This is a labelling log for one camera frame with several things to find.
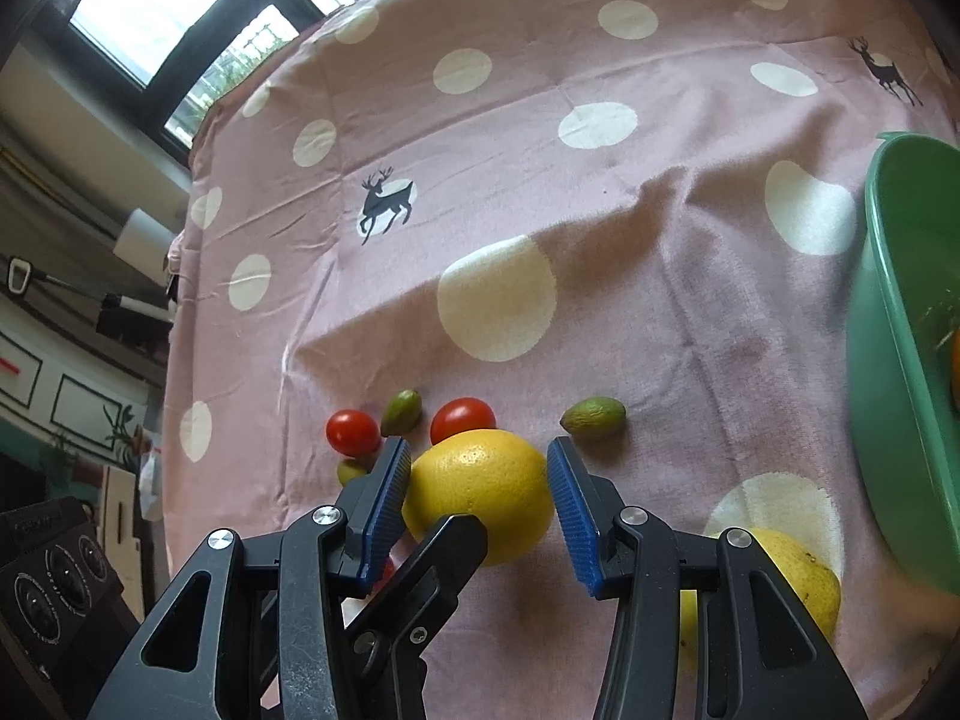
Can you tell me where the yellow pear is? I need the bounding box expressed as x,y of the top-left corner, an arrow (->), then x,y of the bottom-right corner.
679,528 -> 841,671

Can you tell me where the round yellow lemon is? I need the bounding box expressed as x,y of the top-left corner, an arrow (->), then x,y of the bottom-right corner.
402,429 -> 555,566

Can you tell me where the red cherry tomato front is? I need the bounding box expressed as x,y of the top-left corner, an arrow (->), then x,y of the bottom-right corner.
371,557 -> 397,595

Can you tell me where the red cherry tomato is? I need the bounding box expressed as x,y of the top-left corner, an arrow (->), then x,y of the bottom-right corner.
325,410 -> 381,457
430,397 -> 496,445
371,557 -> 397,595

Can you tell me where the black speaker box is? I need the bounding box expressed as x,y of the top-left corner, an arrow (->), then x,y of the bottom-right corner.
0,497 -> 139,718

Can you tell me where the green olive fruit left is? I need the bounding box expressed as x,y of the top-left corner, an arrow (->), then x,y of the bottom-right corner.
337,458 -> 368,486

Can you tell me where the green olive fruit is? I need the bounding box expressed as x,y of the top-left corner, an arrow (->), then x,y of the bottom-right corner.
337,458 -> 368,486
381,388 -> 423,437
560,397 -> 626,440

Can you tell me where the red cherry tomato middle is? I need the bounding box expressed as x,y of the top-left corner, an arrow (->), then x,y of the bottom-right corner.
325,410 -> 381,457

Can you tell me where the green olive fruit centre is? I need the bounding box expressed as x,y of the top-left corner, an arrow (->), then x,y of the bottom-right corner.
381,388 -> 423,437

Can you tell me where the red cherry tomato right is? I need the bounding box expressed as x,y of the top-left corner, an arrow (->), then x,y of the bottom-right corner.
430,397 -> 496,445

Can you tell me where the green olive fruit far right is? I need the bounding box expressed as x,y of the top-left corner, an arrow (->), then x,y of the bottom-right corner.
560,397 -> 626,440

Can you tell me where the green plastic bowl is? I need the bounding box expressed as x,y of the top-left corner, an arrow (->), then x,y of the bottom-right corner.
846,132 -> 958,593

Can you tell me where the pink polka dot tablecloth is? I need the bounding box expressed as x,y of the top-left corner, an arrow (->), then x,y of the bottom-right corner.
163,0 -> 958,718

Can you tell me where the black framed window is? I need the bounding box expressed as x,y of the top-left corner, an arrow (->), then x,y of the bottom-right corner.
34,0 -> 356,161

